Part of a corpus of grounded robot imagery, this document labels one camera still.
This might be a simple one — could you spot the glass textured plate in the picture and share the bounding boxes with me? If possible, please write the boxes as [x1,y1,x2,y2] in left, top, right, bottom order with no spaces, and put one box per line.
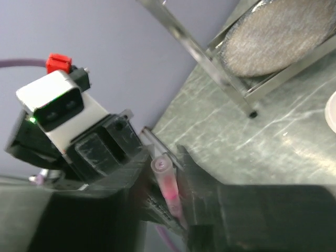
[219,1,335,77]

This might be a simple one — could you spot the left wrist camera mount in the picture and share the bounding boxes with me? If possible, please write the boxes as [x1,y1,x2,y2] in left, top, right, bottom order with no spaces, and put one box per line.
[16,54,109,154]

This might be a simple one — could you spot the white paper cup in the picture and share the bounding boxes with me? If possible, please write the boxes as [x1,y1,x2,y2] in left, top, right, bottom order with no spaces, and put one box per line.
[324,92,336,133]

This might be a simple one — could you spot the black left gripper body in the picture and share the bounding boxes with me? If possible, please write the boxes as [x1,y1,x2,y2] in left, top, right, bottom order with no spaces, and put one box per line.
[62,110,184,234]

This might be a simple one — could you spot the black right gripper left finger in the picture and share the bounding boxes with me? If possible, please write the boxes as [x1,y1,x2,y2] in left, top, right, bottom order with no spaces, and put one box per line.
[1,150,150,251]

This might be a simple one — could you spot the steel dish rack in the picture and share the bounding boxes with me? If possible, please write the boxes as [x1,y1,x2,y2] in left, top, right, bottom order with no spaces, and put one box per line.
[141,1,335,118]

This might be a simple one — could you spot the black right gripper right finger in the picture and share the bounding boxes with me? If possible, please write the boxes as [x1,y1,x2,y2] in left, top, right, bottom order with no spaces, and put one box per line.
[177,145,335,251]

